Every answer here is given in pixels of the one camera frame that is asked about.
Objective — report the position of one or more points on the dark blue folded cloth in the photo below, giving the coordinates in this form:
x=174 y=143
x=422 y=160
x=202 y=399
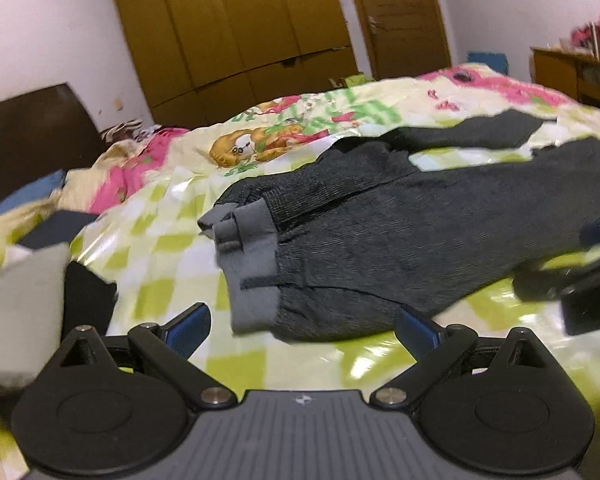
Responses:
x=61 y=227

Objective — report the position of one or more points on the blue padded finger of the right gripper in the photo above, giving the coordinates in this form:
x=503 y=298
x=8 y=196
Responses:
x=590 y=235

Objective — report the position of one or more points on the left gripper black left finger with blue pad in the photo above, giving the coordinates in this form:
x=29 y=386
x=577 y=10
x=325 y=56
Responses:
x=109 y=406

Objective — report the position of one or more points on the green checked floral bedspread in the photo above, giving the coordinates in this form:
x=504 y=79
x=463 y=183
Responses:
x=303 y=408

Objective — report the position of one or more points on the dark brown headboard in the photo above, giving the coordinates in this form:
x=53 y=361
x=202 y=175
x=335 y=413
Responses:
x=42 y=131

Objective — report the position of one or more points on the brown wooden door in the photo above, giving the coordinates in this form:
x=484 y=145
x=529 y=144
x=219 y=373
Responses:
x=404 y=37

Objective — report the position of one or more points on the grey folded cloth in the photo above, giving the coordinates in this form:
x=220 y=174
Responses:
x=31 y=311

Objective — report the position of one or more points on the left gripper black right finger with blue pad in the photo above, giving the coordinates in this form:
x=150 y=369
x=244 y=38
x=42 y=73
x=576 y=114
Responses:
x=484 y=406

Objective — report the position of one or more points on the blue foam mat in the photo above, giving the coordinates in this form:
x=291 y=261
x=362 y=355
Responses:
x=496 y=61

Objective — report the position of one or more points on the brown wooden wardrobe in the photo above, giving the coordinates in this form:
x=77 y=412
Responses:
x=200 y=62

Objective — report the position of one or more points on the dark grey checked pants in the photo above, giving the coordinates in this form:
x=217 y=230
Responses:
x=331 y=250

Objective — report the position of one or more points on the wooden TV cabinet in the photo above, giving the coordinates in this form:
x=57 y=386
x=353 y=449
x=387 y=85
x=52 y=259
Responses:
x=575 y=74

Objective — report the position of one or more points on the black folded cloth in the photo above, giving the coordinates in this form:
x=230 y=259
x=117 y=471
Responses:
x=88 y=300

